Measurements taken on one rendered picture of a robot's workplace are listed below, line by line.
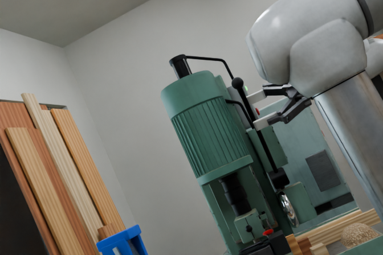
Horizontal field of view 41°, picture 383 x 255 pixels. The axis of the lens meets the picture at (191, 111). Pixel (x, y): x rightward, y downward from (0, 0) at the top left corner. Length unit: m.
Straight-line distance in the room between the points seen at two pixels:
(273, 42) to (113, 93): 3.33
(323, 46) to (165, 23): 3.24
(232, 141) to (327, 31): 0.68
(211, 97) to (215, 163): 0.19
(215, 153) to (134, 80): 2.67
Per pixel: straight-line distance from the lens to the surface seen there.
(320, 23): 0.86
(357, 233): 1.42
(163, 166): 3.97
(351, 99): 0.87
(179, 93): 1.47
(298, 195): 1.68
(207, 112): 1.46
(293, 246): 1.47
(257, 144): 1.70
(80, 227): 3.10
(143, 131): 4.02
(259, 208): 1.62
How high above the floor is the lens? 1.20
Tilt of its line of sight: 8 degrees up
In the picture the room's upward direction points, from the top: 24 degrees counter-clockwise
